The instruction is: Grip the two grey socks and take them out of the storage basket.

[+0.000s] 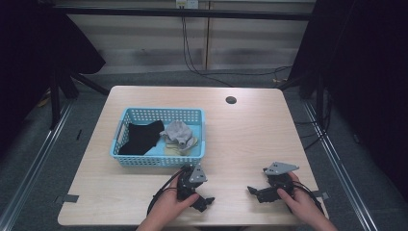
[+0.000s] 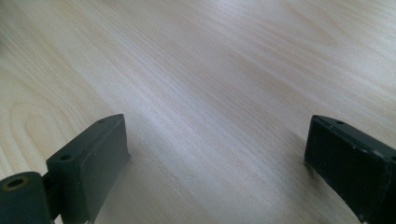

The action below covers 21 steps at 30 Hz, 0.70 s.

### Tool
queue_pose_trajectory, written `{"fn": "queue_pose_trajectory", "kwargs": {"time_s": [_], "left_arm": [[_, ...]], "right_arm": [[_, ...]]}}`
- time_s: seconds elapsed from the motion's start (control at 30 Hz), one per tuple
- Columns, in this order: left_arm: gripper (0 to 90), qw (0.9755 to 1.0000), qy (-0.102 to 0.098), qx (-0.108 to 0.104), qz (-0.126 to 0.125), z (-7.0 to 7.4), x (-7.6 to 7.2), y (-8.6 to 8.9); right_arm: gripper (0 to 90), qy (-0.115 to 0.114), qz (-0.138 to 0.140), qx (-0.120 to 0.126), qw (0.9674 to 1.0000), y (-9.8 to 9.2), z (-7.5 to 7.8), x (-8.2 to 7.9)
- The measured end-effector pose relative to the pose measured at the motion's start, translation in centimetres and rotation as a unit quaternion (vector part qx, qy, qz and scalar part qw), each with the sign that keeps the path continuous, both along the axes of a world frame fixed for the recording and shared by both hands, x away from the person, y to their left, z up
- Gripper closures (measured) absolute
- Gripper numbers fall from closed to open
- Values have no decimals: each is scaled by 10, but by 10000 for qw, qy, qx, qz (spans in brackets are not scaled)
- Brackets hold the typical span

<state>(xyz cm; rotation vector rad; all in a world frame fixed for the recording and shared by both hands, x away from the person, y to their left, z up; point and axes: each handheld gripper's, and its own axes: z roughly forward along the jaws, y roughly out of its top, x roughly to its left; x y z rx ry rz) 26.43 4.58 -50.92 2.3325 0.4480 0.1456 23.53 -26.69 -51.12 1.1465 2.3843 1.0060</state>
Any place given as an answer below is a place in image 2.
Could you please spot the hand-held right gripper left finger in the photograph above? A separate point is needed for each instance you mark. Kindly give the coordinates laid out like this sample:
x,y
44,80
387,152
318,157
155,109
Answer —
x,y
90,169

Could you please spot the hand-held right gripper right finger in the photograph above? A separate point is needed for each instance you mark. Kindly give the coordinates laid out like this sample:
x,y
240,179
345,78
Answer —
x,y
348,165

